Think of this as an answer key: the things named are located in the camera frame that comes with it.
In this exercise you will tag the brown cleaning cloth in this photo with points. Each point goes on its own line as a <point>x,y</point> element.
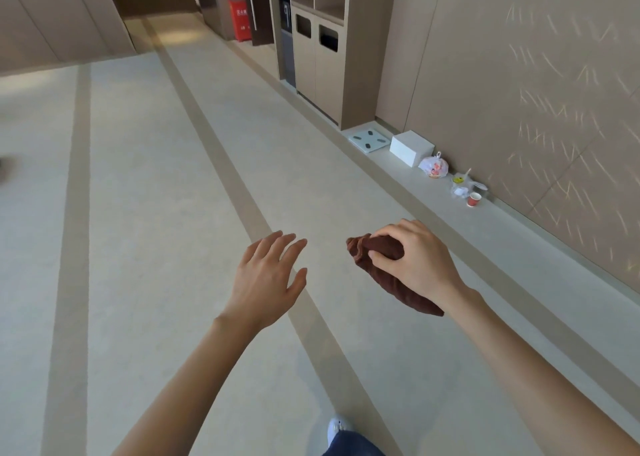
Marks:
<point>370,243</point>

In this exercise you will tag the red paper cup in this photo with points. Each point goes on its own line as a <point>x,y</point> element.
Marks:
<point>474,199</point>

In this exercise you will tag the person's right hand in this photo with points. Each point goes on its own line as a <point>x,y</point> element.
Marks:
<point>425,265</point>

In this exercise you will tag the plastic bag with red print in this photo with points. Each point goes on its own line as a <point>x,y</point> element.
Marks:
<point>434,166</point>

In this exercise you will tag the person's left hand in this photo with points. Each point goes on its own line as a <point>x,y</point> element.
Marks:
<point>260,290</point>

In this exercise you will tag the person's dark blue trousers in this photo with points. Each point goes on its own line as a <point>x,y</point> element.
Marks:
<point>350,445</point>

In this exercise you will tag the white box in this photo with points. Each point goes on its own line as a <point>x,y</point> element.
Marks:
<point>410,148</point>

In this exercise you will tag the red fire cabinet sign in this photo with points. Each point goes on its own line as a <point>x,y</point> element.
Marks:
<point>240,20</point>

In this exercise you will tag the wooden shelf cabinet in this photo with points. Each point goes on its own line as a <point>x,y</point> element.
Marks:
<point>360,45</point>

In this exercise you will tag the white bathroom scale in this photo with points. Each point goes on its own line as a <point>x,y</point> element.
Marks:
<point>369,140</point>

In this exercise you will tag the person's left forearm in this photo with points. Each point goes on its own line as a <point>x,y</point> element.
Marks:
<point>185,395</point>

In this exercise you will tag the dark brown door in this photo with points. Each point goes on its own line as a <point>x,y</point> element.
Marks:
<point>257,5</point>

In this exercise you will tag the person's white shoe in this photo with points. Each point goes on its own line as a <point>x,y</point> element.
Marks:
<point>340,428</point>

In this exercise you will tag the person's right forearm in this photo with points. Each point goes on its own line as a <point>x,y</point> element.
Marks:
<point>540,370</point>

